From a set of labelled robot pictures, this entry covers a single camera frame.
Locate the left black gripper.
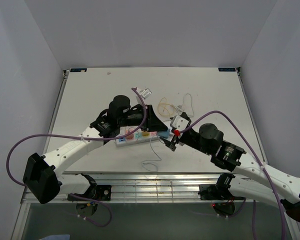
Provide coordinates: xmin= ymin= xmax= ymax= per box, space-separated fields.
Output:
xmin=118 ymin=105 xmax=168 ymax=132

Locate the blue charger plug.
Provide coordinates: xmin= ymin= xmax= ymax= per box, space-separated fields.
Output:
xmin=157 ymin=128 xmax=171 ymax=139

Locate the yellow charger plug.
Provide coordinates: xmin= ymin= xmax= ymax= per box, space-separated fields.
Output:
xmin=141 ymin=131 xmax=150 ymax=138

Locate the white colourful power strip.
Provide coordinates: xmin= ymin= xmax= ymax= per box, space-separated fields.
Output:
xmin=115 ymin=121 xmax=172 ymax=148

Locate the pink charger plug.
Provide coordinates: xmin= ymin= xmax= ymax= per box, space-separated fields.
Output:
xmin=125 ymin=128 xmax=135 ymax=141

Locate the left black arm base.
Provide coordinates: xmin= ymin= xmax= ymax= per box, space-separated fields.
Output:
xmin=67 ymin=174 xmax=112 ymax=201

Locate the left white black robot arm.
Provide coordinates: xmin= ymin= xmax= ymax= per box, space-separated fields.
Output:
xmin=23 ymin=95 xmax=168 ymax=204

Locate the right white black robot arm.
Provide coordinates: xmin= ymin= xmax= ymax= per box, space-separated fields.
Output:
xmin=163 ymin=113 xmax=300 ymax=223

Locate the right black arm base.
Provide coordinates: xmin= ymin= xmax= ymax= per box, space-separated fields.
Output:
xmin=198 ymin=173 xmax=244 ymax=201

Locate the right blue corner label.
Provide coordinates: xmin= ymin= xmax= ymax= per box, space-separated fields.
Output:
xmin=218 ymin=67 xmax=236 ymax=72

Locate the blue corner label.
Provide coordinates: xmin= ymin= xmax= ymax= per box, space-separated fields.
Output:
xmin=218 ymin=67 xmax=236 ymax=72
xmin=70 ymin=68 xmax=87 ymax=73

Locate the left blue corner label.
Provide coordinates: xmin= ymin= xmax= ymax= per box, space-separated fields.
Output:
xmin=70 ymin=68 xmax=87 ymax=73

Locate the blue cloth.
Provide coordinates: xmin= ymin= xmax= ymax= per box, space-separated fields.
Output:
xmin=42 ymin=234 xmax=70 ymax=240

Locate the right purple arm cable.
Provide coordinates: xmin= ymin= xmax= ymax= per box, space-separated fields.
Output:
xmin=179 ymin=110 xmax=288 ymax=240

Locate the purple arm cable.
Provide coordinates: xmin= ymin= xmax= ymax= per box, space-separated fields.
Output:
xmin=179 ymin=110 xmax=288 ymax=240
xmin=6 ymin=87 xmax=148 ymax=187

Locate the white power strip cord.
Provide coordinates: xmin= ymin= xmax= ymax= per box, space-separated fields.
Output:
xmin=171 ymin=93 xmax=197 ymax=118

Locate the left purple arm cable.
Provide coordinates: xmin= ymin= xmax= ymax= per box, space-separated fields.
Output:
xmin=6 ymin=87 xmax=148 ymax=187

